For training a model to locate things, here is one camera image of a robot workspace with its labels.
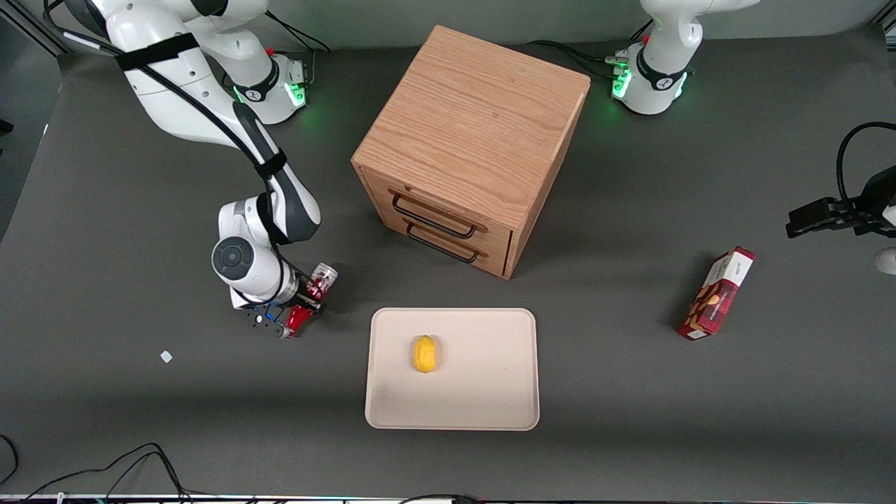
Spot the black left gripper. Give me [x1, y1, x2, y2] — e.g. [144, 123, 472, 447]
[785, 166, 896, 239]

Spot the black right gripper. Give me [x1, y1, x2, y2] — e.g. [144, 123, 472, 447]
[276, 262, 328, 316]

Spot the red coke bottle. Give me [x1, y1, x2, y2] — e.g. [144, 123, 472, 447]
[279, 262, 339, 341]

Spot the beige plastic tray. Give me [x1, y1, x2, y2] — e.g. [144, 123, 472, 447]
[365, 307, 540, 431]

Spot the red cookie box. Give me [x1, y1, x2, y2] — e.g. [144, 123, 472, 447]
[677, 246, 757, 342]

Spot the yellow lemon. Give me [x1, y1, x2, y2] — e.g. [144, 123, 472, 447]
[411, 335, 438, 374]

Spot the wooden drawer front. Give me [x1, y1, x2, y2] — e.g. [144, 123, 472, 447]
[364, 170, 515, 254]
[381, 210, 512, 275]

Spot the wooden drawer cabinet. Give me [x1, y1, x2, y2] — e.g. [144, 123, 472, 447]
[351, 25, 592, 281]

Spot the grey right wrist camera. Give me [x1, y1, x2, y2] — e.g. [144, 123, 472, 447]
[231, 287, 289, 339]

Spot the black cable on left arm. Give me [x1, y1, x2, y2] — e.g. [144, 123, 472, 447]
[836, 122, 896, 211]

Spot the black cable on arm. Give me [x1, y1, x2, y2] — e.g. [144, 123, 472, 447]
[836, 122, 896, 211]
[42, 0, 309, 302]

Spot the black wire drawer handle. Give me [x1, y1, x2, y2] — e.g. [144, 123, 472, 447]
[405, 223, 481, 265]
[391, 192, 478, 240]

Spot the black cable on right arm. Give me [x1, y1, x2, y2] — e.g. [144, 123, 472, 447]
[42, 0, 309, 302]

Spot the black floor cable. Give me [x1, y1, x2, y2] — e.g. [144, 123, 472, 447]
[21, 442, 191, 502]
[0, 434, 19, 485]
[399, 493, 485, 504]

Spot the black cable at arm base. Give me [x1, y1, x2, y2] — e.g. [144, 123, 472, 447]
[526, 40, 618, 79]
[266, 10, 331, 86]

